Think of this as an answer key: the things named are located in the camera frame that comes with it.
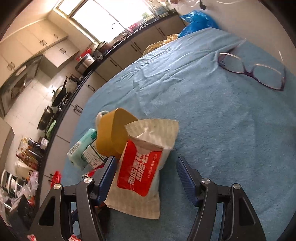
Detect red white wet wipe pack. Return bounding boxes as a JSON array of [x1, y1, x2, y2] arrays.
[[105, 119, 179, 219]]

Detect brown tape roll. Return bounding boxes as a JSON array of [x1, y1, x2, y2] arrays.
[[96, 108, 138, 160]]

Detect lower kitchen cabinets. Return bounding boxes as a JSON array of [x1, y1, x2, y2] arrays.
[[36, 12, 186, 202]]

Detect kitchen cabinets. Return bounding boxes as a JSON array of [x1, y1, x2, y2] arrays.
[[1, 20, 79, 84], [36, 12, 186, 202]]

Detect upper kitchen cabinets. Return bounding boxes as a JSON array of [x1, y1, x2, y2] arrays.
[[1, 20, 79, 84]]

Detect red white snack bag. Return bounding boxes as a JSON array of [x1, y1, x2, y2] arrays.
[[81, 165, 103, 180]]

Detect condiment bottles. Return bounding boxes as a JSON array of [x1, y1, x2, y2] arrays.
[[16, 137, 49, 171]]

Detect small green white box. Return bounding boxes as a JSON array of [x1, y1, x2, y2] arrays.
[[67, 128, 107, 170]]

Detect green cloth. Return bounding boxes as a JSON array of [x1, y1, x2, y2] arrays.
[[46, 120, 56, 140]]

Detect black frying pan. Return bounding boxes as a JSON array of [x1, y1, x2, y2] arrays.
[[37, 106, 54, 131]]

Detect black wok with lid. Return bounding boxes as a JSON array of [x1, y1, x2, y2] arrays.
[[52, 78, 67, 107]]

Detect range hood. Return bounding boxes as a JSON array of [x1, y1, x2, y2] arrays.
[[1, 55, 43, 118]]

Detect steel rice cooker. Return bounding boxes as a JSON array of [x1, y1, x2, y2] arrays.
[[75, 54, 95, 74]]

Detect dark cooking pot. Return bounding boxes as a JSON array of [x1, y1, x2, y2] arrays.
[[96, 41, 109, 55]]

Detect yellow plastic bag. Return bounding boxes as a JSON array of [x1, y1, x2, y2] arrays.
[[142, 34, 178, 56]]

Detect blue plastic bag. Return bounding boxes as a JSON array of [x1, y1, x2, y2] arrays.
[[178, 10, 220, 38]]

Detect sink faucet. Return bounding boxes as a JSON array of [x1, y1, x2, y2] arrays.
[[111, 22, 126, 31]]

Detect purple frame eyeglasses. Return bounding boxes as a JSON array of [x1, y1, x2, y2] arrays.
[[217, 39, 286, 91]]

